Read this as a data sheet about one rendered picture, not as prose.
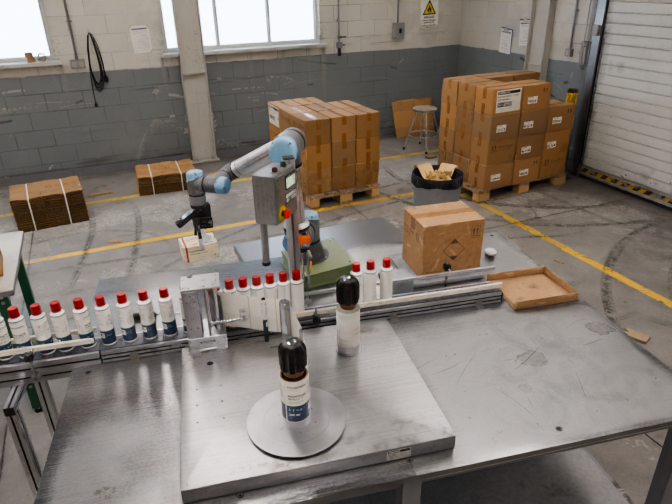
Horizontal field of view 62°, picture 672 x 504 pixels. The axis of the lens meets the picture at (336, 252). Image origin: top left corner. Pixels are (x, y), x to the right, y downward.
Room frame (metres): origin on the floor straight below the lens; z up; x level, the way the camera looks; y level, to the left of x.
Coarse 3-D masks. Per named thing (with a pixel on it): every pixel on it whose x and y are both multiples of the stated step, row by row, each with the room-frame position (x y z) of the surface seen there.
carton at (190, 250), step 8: (184, 240) 2.37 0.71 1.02; (192, 240) 2.37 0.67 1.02; (216, 240) 2.36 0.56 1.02; (184, 248) 2.29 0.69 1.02; (192, 248) 2.30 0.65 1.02; (200, 248) 2.32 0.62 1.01; (208, 248) 2.33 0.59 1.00; (216, 248) 2.34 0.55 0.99; (184, 256) 2.29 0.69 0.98; (192, 256) 2.30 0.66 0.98; (200, 256) 2.31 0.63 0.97; (208, 256) 2.33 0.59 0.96; (216, 256) 2.34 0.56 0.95
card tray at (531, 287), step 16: (512, 272) 2.29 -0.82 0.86; (528, 272) 2.31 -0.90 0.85; (544, 272) 2.32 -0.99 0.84; (512, 288) 2.19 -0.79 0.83; (528, 288) 2.18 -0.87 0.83; (544, 288) 2.18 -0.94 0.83; (560, 288) 2.18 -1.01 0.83; (512, 304) 2.05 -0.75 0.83; (528, 304) 2.03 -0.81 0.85; (544, 304) 2.04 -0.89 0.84
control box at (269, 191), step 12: (264, 168) 2.02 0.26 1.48; (288, 168) 2.02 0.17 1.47; (252, 180) 1.94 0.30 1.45; (264, 180) 1.92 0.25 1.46; (276, 180) 1.91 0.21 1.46; (264, 192) 1.93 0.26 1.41; (276, 192) 1.91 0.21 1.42; (264, 204) 1.93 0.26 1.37; (276, 204) 1.91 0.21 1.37; (288, 204) 1.99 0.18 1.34; (264, 216) 1.93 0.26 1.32; (276, 216) 1.91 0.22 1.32
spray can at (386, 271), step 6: (384, 258) 2.02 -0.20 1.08; (384, 264) 2.01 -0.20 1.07; (390, 264) 2.01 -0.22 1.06; (384, 270) 2.00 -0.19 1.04; (390, 270) 2.00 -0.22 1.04; (384, 276) 2.00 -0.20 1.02; (390, 276) 2.00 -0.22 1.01; (384, 282) 2.00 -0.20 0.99; (390, 282) 2.00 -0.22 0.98; (384, 288) 2.00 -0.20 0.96; (390, 288) 2.00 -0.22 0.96; (384, 294) 2.00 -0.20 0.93; (390, 294) 2.00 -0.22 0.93
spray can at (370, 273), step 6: (366, 264) 2.00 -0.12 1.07; (372, 264) 1.99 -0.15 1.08; (366, 270) 1.99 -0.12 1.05; (372, 270) 1.99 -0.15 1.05; (366, 276) 1.99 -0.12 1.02; (372, 276) 1.98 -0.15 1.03; (366, 282) 1.99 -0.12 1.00; (372, 282) 1.98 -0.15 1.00; (366, 288) 1.98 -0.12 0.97; (372, 288) 1.98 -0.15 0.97; (366, 294) 1.98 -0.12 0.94; (372, 294) 1.98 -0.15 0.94; (366, 300) 1.98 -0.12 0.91; (372, 300) 1.98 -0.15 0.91; (372, 306) 1.98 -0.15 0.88
